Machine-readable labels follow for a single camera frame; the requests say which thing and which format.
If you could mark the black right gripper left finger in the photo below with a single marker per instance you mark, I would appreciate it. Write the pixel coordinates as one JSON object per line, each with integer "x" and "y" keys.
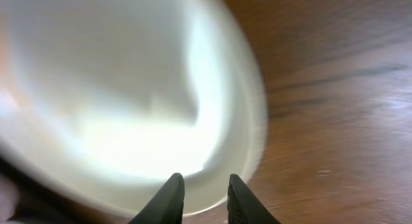
{"x": 166, "y": 207}

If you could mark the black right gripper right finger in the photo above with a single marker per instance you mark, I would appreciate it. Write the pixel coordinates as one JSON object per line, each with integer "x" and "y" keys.
{"x": 243, "y": 206}

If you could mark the white plate with sauce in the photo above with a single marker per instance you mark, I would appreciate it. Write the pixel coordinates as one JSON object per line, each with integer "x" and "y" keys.
{"x": 103, "y": 100}

